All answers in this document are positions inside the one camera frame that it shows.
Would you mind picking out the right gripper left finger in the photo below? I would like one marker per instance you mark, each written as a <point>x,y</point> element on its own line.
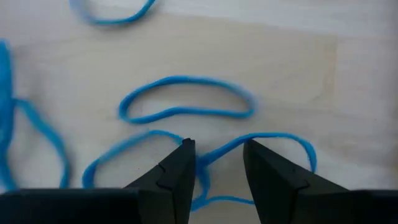
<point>168,193</point>

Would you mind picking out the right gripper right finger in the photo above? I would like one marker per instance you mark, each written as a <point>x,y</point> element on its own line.
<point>280,193</point>

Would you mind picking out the blue rubber band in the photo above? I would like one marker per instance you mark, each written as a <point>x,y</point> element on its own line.
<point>109,21</point>
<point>273,134</point>
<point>124,144</point>
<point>186,78</point>
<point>4,93</point>

